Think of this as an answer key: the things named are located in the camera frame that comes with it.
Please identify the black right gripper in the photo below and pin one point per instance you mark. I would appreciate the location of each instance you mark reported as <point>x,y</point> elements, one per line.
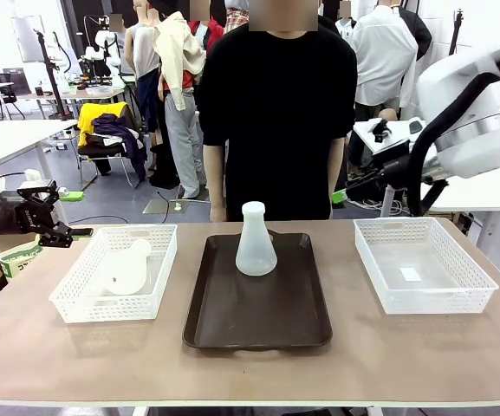
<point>397,170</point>

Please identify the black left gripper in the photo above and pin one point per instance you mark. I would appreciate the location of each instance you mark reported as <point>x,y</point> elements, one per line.
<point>27,219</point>

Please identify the translucent white conical flask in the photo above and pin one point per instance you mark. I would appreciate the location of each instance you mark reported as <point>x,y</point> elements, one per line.
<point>124,271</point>
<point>256,251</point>

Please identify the person's right forearm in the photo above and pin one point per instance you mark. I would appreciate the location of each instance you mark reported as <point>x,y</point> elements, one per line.
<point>215,177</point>

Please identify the person's left forearm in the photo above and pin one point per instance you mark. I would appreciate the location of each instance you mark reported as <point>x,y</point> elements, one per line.
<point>337,164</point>

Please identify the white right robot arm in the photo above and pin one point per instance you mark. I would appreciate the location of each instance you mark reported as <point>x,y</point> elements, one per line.
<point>470,108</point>

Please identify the person's left hand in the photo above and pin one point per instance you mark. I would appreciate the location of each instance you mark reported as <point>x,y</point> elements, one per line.
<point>331,210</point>

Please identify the person's right hand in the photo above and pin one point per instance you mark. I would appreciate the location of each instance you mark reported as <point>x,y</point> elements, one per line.
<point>218,213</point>

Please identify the green flat floor object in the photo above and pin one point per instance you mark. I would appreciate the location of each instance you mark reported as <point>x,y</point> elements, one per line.
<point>72,196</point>

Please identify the green and white tape box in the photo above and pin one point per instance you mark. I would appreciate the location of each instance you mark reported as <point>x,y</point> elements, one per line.
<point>17,260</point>

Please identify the white perforated plastic basket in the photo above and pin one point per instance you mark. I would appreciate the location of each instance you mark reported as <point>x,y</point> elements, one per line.
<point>72,299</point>
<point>470,268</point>

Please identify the black object on table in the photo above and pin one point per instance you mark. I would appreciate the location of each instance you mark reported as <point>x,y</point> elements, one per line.
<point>380,130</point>

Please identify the black chair with clothes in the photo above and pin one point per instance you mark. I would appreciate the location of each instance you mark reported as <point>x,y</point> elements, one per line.
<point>102,151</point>

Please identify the person in black sweater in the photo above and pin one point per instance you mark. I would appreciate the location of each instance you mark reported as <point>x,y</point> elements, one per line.
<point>277,130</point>

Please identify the dark purple garment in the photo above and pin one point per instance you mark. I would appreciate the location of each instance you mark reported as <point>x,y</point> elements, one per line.
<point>124,138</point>

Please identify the black boots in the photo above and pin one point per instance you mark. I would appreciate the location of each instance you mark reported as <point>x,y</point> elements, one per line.
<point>163,169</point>

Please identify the large white table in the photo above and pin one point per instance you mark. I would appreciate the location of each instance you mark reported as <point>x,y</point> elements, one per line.
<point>470,197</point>

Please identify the yellow garment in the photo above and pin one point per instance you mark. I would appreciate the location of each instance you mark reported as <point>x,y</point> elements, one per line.
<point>98,112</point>

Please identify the mannequin with white shirt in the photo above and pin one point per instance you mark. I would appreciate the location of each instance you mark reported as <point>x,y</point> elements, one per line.
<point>384,52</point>

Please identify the cluttered background desk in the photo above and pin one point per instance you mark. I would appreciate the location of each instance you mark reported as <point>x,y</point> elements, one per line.
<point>80,93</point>

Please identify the black office chair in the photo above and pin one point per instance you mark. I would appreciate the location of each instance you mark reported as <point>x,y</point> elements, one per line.
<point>2,95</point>

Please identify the dark brown plastic tray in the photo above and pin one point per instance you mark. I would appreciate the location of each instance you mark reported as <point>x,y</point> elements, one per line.
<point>254,312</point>

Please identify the black hanging garment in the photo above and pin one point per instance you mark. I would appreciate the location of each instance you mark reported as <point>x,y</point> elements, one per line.
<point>418,34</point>

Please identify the thin black tripod stand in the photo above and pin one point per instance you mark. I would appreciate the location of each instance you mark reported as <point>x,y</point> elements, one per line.
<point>453,34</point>

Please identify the mannequin with cream jacket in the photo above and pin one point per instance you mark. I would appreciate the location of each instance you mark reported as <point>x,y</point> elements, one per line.
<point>180,86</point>

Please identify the mannequin with white tank top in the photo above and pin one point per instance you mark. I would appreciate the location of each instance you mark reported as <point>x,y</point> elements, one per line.
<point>143,56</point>

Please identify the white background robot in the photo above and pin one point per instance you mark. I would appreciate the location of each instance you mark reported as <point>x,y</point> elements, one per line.
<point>102,43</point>

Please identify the mannequin with plaid shirt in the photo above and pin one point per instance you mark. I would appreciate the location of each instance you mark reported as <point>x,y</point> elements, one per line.
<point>236,19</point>

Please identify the mannequin with red jacket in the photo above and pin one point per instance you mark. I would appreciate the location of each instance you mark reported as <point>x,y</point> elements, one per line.
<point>204,39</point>

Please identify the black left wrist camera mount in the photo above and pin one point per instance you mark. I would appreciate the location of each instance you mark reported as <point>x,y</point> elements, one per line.
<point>37,190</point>

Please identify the grey mannequin base plate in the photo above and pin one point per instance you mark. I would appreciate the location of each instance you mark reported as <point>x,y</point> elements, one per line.
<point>163,207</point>

